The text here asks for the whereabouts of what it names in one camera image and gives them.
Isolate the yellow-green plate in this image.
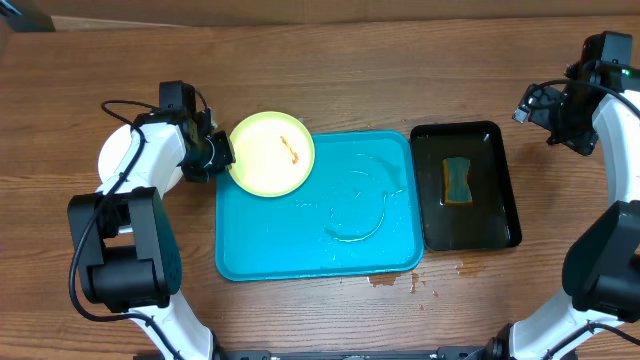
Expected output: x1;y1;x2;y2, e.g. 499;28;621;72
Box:
230;111;315;197

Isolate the white plate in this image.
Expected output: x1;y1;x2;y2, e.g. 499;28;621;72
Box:
96;123;186;197

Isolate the yellow green sponge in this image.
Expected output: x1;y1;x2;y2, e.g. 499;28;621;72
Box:
442;157;473;206

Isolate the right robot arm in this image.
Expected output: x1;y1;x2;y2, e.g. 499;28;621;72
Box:
467;59;639;359

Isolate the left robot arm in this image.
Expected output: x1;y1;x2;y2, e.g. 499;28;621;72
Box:
67;109;233;359

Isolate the black rectangular water tray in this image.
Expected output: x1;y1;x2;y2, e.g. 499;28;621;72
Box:
410;121;523;252

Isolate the teal plastic tray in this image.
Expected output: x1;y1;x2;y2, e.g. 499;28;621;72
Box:
215;130;425;282

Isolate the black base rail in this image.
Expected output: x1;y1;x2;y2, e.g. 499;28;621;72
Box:
213;346;494;360

